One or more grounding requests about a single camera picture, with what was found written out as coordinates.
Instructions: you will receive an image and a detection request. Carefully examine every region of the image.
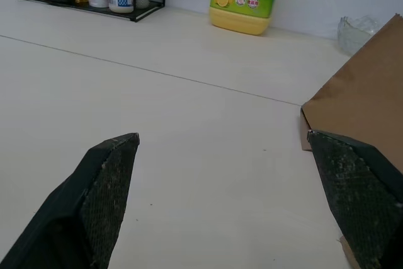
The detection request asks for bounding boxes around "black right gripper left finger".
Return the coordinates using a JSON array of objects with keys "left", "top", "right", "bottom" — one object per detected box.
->
[{"left": 0, "top": 132, "right": 140, "bottom": 269}]

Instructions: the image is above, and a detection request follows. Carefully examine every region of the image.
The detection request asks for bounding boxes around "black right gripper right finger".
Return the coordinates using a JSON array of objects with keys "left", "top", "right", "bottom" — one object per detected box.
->
[{"left": 307, "top": 129, "right": 403, "bottom": 269}]

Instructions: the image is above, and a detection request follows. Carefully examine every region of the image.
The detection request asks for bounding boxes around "brown cardboard box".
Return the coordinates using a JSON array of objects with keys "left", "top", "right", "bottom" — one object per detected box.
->
[{"left": 300, "top": 13, "right": 403, "bottom": 269}]

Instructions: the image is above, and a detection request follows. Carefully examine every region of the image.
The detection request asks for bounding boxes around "clear glass bowl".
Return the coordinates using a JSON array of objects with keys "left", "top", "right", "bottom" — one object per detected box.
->
[{"left": 337, "top": 14, "right": 383, "bottom": 57}]

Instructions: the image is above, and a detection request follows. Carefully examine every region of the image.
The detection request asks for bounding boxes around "yellow dish soap bottle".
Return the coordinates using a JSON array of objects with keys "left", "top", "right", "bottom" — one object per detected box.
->
[{"left": 208, "top": 0, "right": 285, "bottom": 37}]

